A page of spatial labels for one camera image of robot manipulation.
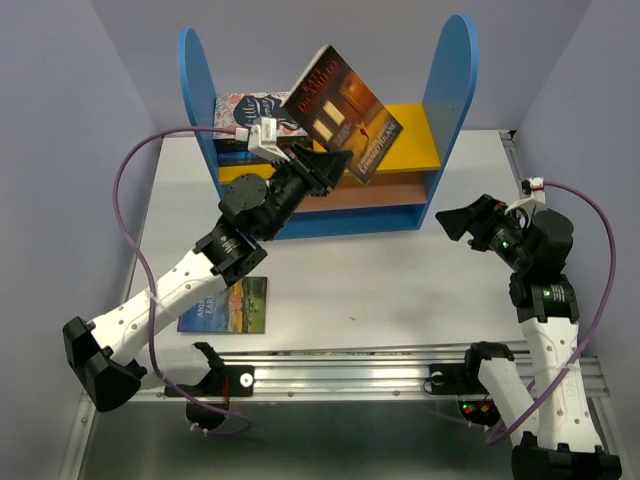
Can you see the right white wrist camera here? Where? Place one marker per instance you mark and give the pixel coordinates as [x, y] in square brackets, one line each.
[532, 198]

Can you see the Little Women book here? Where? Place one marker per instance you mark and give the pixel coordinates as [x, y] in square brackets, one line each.
[243, 109]

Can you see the aluminium rail frame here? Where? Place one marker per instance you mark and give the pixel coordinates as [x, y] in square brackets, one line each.
[356, 316]

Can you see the Jane Eyre blue book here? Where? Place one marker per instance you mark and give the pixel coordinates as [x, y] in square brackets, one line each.
[237, 155]

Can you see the blue and yellow wooden bookshelf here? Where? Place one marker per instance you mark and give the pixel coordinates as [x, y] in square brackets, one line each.
[398, 197]

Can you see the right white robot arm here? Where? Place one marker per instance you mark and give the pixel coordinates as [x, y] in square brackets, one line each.
[548, 424]

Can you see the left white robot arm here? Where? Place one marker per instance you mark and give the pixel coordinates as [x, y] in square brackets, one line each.
[102, 352]

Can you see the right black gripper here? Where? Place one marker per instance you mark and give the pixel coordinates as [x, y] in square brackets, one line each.
[481, 217]

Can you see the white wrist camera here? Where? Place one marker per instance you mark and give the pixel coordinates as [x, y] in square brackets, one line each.
[532, 198]
[261, 139]

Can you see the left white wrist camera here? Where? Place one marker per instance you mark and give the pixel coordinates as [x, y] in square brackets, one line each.
[261, 139]

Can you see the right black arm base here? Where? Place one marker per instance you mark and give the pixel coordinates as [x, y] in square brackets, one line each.
[461, 379]

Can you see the Animal Farm book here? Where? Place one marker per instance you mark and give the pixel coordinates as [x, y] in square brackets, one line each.
[241, 309]

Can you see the A Tale of Two Cities book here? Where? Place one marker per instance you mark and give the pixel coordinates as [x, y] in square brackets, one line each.
[282, 142]

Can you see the Edward Rulane brown book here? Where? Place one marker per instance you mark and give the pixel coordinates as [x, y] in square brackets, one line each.
[340, 112]

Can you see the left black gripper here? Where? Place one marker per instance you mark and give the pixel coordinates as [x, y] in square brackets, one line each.
[326, 165]

